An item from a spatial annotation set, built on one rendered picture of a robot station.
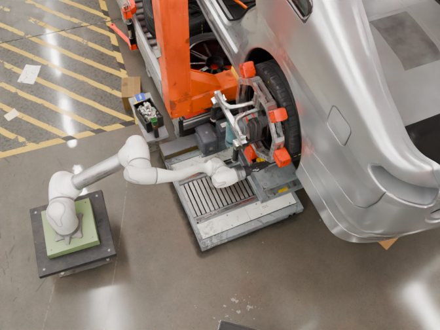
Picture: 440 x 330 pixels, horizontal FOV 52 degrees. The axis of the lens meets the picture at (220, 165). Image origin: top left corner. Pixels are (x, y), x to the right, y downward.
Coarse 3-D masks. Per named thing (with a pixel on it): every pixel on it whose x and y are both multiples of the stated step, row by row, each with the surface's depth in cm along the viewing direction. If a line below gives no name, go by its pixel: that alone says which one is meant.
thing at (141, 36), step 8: (120, 0) 421; (136, 24) 393; (136, 32) 392; (144, 40) 383; (144, 48) 386; (152, 56) 374; (152, 64) 375; (160, 80) 362; (160, 88) 371; (176, 120) 355
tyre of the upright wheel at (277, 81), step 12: (264, 72) 268; (276, 72) 266; (276, 84) 260; (288, 84) 261; (276, 96) 262; (288, 96) 259; (288, 108) 258; (288, 120) 259; (288, 132) 264; (300, 132) 263; (264, 144) 310; (288, 144) 270; (300, 144) 269; (300, 156) 281
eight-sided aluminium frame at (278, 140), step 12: (240, 84) 290; (252, 84) 269; (264, 84) 267; (240, 96) 301; (264, 96) 263; (240, 108) 307; (276, 108) 261; (252, 144) 307; (276, 144) 267; (264, 156) 293
